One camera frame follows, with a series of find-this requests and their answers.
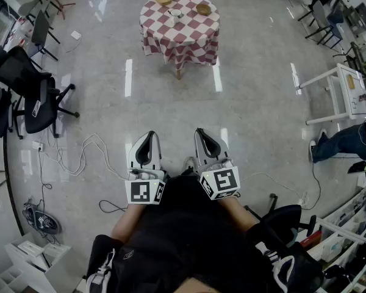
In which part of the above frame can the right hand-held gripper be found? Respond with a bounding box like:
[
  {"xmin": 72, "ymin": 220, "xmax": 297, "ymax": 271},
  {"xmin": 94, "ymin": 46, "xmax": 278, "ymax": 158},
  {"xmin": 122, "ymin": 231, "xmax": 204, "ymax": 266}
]
[{"xmin": 195, "ymin": 128, "xmax": 242, "ymax": 201}]

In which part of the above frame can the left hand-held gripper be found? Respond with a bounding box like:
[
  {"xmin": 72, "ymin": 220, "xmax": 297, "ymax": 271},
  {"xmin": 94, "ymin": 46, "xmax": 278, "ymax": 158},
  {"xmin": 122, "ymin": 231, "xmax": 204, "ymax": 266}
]
[{"xmin": 124, "ymin": 131, "xmax": 167, "ymax": 206}]

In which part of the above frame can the person's left forearm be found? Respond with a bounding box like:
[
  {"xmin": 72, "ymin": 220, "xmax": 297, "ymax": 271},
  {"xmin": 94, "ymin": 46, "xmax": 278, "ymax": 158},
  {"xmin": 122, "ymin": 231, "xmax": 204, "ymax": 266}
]
[{"xmin": 110, "ymin": 203, "xmax": 148, "ymax": 244}]

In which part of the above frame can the person's right forearm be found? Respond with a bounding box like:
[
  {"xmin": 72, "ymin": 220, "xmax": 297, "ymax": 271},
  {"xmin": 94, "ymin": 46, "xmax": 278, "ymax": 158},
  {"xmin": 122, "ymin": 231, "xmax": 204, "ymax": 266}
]
[{"xmin": 216, "ymin": 196, "xmax": 260, "ymax": 234}]

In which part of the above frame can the person's light shoe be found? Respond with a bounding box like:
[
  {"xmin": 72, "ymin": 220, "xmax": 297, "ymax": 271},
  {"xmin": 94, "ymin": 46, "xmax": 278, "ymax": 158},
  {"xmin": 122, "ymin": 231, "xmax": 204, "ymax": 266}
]
[{"xmin": 182, "ymin": 156, "xmax": 198, "ymax": 173}]

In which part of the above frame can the person's black clothing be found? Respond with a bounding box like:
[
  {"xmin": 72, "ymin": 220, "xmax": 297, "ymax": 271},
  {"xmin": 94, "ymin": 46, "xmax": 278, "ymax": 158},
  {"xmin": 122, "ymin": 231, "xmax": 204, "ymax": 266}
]
[{"xmin": 85, "ymin": 168, "xmax": 326, "ymax": 293}]

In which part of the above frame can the red white checkered tablecloth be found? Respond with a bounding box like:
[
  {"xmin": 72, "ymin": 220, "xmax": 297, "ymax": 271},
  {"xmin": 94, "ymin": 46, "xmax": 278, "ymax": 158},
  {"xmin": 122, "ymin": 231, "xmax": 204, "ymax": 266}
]
[{"xmin": 139, "ymin": 0, "xmax": 221, "ymax": 72}]

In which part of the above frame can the black round floor device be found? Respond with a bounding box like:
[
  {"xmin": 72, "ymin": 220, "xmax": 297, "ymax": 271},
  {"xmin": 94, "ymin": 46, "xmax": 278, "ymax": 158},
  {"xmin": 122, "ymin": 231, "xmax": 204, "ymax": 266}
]
[{"xmin": 22, "ymin": 197, "xmax": 63, "ymax": 236}]

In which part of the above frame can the white desk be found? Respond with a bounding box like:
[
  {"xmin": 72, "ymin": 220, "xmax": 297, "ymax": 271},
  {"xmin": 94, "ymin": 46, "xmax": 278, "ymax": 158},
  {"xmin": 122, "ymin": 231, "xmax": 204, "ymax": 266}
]
[{"xmin": 298, "ymin": 62, "xmax": 366, "ymax": 126}]

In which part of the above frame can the white storage rack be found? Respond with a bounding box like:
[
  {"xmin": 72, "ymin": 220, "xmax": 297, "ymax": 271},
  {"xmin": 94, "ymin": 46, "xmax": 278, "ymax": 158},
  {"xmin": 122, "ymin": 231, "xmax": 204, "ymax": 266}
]
[{"xmin": 300, "ymin": 184, "xmax": 366, "ymax": 293}]

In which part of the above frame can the white shelf unit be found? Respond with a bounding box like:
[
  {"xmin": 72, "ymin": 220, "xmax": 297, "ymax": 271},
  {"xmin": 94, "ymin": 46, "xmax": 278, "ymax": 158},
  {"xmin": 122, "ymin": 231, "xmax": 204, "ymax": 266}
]
[{"xmin": 0, "ymin": 233, "xmax": 82, "ymax": 293}]

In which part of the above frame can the dark grey chair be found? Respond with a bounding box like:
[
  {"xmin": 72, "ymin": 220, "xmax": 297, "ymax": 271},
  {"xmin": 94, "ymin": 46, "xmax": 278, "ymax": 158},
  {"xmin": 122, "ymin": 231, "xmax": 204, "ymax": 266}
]
[{"xmin": 29, "ymin": 9, "xmax": 62, "ymax": 62}]

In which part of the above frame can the blue-grey chair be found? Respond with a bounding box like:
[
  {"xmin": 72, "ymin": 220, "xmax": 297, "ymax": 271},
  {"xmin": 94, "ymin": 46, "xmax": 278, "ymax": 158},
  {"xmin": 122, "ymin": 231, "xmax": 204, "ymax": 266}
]
[{"xmin": 297, "ymin": 0, "xmax": 346, "ymax": 50}]

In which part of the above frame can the light grey chair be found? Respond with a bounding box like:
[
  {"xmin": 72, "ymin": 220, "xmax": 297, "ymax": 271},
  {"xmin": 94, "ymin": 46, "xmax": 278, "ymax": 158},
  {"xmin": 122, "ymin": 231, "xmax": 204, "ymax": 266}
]
[{"xmin": 17, "ymin": 0, "xmax": 50, "ymax": 23}]

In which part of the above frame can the long white floor cable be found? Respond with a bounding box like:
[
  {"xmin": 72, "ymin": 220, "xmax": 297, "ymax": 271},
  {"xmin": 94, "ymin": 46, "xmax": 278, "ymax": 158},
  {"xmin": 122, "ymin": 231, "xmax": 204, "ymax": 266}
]
[
  {"xmin": 240, "ymin": 172, "xmax": 309, "ymax": 209},
  {"xmin": 38, "ymin": 132, "xmax": 132, "ymax": 180}
]

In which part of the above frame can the black floor cable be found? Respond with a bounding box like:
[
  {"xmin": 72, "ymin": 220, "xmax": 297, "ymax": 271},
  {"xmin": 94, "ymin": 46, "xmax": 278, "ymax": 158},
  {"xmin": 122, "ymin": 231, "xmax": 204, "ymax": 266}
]
[{"xmin": 98, "ymin": 199, "xmax": 128, "ymax": 214}]

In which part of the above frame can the thin white cable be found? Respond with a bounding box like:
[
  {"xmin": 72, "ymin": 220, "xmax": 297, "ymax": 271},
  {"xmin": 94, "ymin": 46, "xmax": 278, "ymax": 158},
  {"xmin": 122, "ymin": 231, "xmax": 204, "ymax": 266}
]
[{"xmin": 60, "ymin": 37, "xmax": 81, "ymax": 54}]

